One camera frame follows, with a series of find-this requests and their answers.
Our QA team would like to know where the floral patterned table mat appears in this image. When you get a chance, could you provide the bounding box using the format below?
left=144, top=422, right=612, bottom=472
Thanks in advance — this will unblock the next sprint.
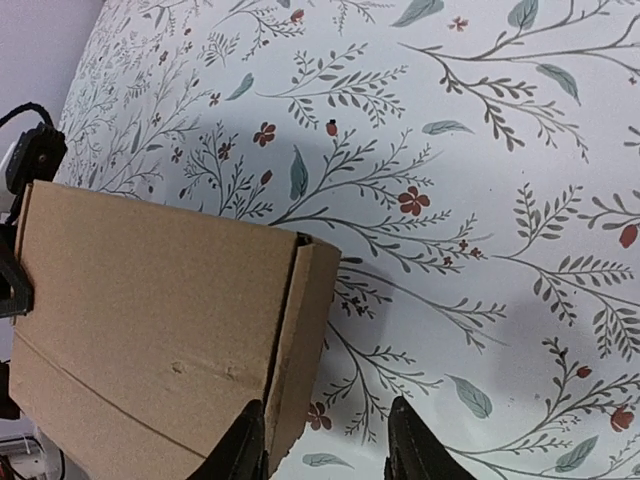
left=59, top=1, right=639, bottom=479

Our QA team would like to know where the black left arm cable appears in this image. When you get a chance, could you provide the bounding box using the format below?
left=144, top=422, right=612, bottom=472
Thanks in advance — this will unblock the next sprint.
left=0, top=101, right=56, bottom=131

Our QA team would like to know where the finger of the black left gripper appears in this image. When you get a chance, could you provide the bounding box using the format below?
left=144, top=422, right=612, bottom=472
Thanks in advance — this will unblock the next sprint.
left=1, top=224, right=34, bottom=319

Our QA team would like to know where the brown cardboard box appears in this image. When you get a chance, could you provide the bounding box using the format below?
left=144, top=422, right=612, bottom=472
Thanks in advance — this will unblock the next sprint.
left=9, top=182, right=341, bottom=479

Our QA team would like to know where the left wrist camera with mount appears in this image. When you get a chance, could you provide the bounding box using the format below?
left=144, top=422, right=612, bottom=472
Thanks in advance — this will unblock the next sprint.
left=1, top=122, right=68, bottom=213

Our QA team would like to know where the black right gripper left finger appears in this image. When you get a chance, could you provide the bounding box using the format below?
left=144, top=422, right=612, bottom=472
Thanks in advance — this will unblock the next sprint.
left=187, top=399, right=268, bottom=480

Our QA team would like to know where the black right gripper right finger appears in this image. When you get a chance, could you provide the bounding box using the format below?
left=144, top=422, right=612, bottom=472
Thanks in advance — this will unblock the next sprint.
left=384, top=396, right=475, bottom=480

